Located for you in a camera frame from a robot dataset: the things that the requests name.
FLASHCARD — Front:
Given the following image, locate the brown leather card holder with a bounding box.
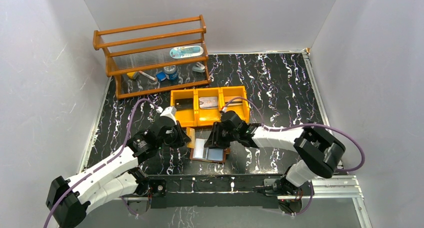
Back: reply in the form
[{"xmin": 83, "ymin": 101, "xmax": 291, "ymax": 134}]
[{"xmin": 190, "ymin": 138, "xmax": 227, "ymax": 163}]

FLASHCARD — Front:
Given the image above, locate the wooden shelf rack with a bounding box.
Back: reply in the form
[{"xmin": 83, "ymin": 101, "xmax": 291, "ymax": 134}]
[{"xmin": 92, "ymin": 15, "xmax": 211, "ymax": 99}]

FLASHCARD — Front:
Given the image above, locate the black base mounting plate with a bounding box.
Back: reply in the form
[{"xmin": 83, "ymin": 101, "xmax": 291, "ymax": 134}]
[{"xmin": 149, "ymin": 174, "xmax": 311, "ymax": 211}]

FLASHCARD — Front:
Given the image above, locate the blue lidded jar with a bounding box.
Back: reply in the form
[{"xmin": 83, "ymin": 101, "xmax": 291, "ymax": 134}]
[{"xmin": 163, "ymin": 65, "xmax": 179, "ymax": 81}]

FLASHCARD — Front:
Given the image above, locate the small blue box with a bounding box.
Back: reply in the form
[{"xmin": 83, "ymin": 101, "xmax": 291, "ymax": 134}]
[{"xmin": 155, "ymin": 72, "xmax": 167, "ymax": 82}]

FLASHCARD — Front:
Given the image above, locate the black card in bin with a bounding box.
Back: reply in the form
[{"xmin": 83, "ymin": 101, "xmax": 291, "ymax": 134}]
[{"xmin": 174, "ymin": 98, "xmax": 194, "ymax": 111}]

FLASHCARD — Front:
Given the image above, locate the yellow sponge block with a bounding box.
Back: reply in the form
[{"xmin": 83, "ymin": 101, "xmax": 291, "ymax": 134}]
[{"xmin": 126, "ymin": 71, "xmax": 140, "ymax": 80}]

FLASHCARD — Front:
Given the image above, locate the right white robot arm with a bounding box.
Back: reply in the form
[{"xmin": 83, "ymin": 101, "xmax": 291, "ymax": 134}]
[{"xmin": 204, "ymin": 111, "xmax": 346, "ymax": 189}]

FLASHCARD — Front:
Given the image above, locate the yellow three-compartment bin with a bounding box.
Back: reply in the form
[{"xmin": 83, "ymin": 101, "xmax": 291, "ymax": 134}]
[{"xmin": 170, "ymin": 86, "xmax": 250, "ymax": 128}]

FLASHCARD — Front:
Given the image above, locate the orange credit card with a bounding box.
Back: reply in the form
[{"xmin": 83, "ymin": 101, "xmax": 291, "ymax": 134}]
[{"xmin": 186, "ymin": 127, "xmax": 196, "ymax": 149}]

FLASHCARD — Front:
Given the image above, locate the oval blue packaged item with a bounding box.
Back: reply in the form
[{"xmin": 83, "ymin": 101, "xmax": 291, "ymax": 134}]
[{"xmin": 169, "ymin": 45, "xmax": 204, "ymax": 59}]

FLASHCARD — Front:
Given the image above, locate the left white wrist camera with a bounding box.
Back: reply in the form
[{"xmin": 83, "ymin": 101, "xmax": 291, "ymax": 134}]
[{"xmin": 155, "ymin": 106, "xmax": 177, "ymax": 126}]

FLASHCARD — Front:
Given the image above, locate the white marker pen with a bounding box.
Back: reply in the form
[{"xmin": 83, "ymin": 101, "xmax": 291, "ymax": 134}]
[{"xmin": 139, "ymin": 71, "xmax": 157, "ymax": 81}]

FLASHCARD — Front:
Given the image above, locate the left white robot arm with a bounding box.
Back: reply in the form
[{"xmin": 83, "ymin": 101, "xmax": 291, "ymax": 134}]
[{"xmin": 44, "ymin": 116, "xmax": 191, "ymax": 227}]

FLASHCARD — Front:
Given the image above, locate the silver card in bin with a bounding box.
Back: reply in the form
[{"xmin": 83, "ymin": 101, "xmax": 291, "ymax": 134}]
[{"xmin": 198, "ymin": 96, "xmax": 219, "ymax": 109}]

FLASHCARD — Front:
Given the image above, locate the brown striped card in bin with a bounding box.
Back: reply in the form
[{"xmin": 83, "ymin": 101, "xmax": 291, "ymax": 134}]
[{"xmin": 225, "ymin": 99, "xmax": 243, "ymax": 107}]

